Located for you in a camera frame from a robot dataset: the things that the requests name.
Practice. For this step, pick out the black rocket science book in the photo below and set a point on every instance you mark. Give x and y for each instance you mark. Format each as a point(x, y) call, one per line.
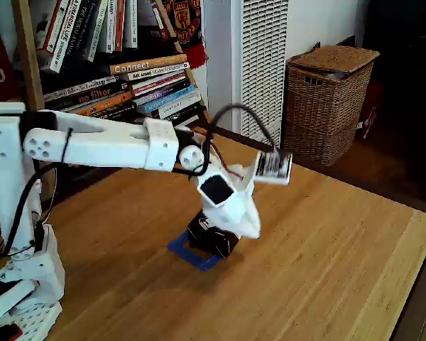
point(117, 113)

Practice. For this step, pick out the slim white book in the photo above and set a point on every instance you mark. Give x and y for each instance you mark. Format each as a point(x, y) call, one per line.
point(110, 32)

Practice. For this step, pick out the white red edged book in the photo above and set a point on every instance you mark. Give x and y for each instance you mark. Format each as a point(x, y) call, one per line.
point(159, 82)

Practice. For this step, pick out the white financial life book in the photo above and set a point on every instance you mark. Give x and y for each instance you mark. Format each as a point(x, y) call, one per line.
point(62, 46)

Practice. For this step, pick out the white Modern Romance book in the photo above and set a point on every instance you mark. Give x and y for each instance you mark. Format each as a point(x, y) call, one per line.
point(156, 72)

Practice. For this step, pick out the blue book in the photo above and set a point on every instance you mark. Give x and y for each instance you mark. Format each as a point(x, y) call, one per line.
point(170, 98)

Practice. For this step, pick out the brown wicker basket with lid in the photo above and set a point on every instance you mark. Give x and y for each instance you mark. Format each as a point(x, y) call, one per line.
point(323, 106)

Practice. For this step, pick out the black no filter book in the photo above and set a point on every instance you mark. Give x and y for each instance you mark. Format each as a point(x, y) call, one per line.
point(92, 95)

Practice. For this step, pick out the black purple book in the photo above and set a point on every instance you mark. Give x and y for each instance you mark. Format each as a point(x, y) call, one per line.
point(163, 93)

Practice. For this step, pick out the red black football scarf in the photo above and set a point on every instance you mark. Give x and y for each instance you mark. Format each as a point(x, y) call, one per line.
point(184, 21)

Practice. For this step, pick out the black and white cardboard box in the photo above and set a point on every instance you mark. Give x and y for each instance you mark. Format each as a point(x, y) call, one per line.
point(213, 238)

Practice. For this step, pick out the grey green book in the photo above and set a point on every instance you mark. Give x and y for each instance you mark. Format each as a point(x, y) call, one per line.
point(96, 32)

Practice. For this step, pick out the tan Connect book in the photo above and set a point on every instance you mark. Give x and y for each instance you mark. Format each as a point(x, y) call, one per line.
point(145, 65)

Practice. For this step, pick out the red bag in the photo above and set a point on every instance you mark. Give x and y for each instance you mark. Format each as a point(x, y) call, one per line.
point(372, 103)

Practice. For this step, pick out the white book red stripe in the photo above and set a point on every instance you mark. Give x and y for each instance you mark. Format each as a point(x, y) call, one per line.
point(51, 32)

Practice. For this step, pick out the white louvered heater unit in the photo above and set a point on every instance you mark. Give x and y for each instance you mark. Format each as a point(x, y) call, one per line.
point(262, 71)

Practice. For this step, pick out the wooden ladder bookshelf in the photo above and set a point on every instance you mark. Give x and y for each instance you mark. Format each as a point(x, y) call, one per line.
point(28, 71)

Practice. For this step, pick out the red white leaning book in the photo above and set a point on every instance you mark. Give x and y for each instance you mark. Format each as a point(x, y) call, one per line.
point(159, 19)

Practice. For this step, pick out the white book black label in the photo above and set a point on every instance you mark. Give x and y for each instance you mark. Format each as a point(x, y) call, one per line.
point(130, 25)

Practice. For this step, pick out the white perforated base plate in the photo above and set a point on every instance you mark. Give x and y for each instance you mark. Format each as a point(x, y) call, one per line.
point(35, 319)

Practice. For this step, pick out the black moral animal book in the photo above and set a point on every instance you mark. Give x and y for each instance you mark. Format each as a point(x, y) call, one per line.
point(76, 32)

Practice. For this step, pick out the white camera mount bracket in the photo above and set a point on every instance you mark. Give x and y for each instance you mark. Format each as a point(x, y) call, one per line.
point(245, 177)

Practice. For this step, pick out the white book serif title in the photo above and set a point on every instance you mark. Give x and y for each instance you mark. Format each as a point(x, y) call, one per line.
point(78, 88)

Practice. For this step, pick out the blue tape square target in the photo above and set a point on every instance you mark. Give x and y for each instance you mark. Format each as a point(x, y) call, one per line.
point(191, 258)

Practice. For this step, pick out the slim orange book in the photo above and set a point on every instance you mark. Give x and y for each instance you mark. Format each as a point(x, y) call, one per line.
point(119, 28)

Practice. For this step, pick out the red black small device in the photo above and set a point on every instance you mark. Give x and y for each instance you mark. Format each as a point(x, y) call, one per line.
point(3, 334)

